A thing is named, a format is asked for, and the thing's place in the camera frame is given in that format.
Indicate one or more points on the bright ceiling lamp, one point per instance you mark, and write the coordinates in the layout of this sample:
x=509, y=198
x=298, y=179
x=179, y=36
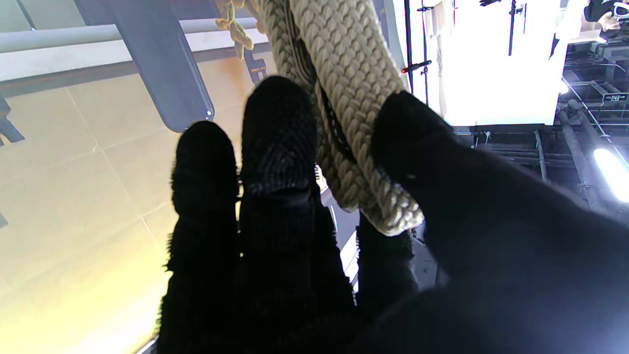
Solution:
x=614, y=172

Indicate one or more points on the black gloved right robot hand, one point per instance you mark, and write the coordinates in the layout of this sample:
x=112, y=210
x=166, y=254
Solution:
x=491, y=255

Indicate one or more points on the pale grey braided belt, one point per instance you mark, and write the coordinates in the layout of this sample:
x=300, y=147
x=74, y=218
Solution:
x=349, y=59

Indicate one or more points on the black light stand pole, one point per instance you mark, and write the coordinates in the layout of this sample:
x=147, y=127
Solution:
x=512, y=24

